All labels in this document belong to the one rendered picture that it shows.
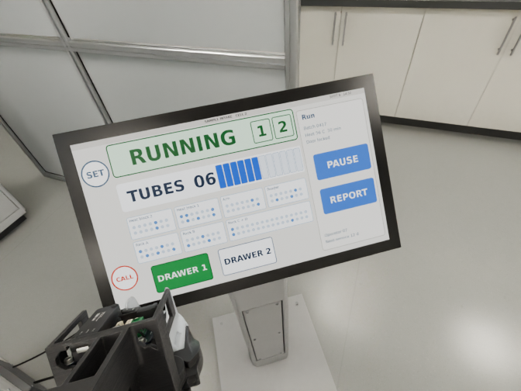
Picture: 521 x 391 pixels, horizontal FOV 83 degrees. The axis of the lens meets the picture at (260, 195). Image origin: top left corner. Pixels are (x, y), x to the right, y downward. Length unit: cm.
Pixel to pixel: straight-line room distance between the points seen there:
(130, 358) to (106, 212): 32
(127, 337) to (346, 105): 45
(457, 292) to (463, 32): 154
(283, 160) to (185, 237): 20
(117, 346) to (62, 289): 180
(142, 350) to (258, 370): 121
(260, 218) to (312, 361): 102
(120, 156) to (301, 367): 116
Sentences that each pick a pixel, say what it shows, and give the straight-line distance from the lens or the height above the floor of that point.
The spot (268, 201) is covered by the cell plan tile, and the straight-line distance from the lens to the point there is 49.
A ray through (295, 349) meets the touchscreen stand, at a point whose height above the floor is 4.
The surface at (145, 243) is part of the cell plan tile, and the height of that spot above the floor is 105.
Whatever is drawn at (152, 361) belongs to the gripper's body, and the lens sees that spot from 24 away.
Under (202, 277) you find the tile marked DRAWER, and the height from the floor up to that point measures 99.
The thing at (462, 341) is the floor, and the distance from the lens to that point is 168.
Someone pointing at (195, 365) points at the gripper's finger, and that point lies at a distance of 29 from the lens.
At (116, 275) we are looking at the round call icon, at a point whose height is 102.
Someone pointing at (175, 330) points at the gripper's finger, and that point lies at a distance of 32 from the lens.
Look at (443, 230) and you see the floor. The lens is 199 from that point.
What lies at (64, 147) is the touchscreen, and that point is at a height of 118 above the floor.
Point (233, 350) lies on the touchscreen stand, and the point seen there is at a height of 4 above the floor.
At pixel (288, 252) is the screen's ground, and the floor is 100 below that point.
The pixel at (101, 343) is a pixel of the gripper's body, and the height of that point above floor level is 124.
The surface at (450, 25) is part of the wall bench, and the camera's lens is 237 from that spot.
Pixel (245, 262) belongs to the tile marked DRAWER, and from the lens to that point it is 51.
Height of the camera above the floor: 143
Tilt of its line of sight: 46 degrees down
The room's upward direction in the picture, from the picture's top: 6 degrees counter-clockwise
